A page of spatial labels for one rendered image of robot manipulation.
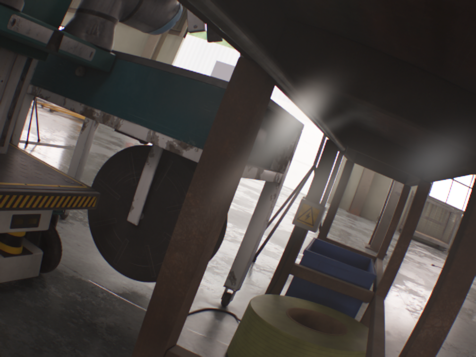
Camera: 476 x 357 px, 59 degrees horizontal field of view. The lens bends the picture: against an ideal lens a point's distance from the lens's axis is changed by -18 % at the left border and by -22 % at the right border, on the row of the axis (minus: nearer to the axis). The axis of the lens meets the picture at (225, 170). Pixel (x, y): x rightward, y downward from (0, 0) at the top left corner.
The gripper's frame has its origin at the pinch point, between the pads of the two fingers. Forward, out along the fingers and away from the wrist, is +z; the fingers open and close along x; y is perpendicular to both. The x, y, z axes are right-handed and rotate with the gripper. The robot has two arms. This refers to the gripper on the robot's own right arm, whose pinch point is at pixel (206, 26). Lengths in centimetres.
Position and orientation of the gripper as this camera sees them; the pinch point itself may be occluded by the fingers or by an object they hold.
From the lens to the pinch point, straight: 83.8
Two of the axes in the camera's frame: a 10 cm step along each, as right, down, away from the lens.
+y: -9.8, 0.5, 2.0
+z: 0.7, 9.9, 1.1
